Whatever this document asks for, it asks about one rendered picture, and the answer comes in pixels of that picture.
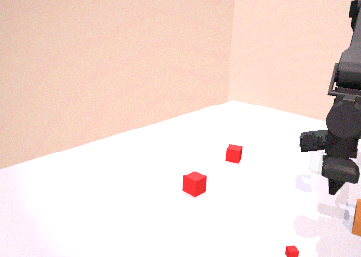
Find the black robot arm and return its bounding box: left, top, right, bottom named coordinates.
left=299, top=0, right=361, bottom=154

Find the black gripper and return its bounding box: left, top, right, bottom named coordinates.
left=321, top=130, right=361, bottom=195

